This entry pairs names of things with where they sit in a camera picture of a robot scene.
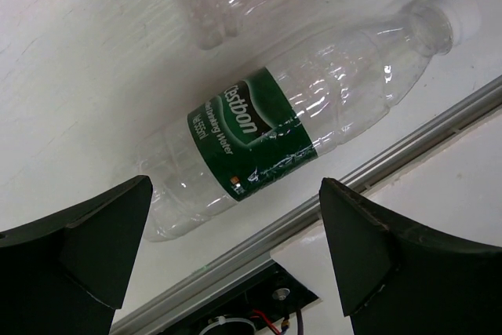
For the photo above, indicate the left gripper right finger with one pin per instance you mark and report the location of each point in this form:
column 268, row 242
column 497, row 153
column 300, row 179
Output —
column 397, row 276

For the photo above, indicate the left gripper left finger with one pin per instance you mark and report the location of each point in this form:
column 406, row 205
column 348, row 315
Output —
column 68, row 273

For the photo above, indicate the clear bottle green label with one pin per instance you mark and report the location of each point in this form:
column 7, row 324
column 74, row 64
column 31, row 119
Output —
column 323, row 92

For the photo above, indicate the aluminium table rail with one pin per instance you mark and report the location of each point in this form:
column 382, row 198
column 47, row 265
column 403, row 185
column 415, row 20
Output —
column 253, row 255

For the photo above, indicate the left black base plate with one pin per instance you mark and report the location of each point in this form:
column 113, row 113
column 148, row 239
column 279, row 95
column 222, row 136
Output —
column 265, row 299

